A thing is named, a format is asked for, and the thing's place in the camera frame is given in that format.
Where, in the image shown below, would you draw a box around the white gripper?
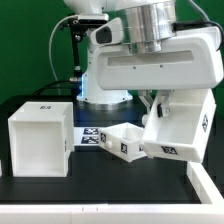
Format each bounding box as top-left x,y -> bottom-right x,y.
91,27 -> 223,118

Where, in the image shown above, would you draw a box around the white drawer with knob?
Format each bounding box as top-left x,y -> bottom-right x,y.
99,122 -> 146,162

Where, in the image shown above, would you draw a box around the white drawer cabinet frame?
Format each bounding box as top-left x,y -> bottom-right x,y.
8,102 -> 74,177

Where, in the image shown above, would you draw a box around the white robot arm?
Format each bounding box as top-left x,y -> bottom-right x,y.
64,0 -> 223,116

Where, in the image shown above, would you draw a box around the white marker sheet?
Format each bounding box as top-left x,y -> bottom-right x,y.
74,127 -> 99,146

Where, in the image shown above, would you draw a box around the black cables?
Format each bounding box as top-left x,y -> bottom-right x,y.
31,79 -> 83,97

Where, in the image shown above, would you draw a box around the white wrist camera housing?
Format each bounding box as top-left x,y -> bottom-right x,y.
90,18 -> 124,46

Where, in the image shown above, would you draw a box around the grey cable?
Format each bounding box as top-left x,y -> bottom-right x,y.
48,16 -> 76,96

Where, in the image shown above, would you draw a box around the white L-shaped border wall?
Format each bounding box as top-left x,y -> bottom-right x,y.
0,162 -> 224,224

